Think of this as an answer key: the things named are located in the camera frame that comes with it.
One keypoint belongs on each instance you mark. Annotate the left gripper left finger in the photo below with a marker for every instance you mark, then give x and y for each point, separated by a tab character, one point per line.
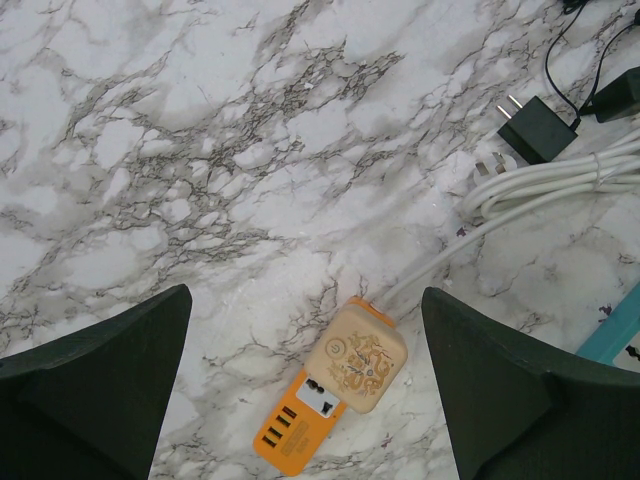
91	404

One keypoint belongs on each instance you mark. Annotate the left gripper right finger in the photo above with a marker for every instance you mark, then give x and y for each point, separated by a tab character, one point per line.
519	408

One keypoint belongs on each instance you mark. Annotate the teal power strip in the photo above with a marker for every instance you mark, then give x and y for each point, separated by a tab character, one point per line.
616	341

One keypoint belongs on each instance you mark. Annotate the beige cube socket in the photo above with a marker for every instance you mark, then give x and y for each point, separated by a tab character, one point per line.
358	355

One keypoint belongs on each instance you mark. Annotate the orange power strip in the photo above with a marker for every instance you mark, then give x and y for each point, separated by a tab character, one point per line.
298	425

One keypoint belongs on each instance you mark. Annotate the black plug adapter with cable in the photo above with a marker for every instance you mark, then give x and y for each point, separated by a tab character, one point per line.
577	6

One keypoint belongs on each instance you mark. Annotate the black power adapter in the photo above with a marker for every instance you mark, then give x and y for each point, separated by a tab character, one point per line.
536	132

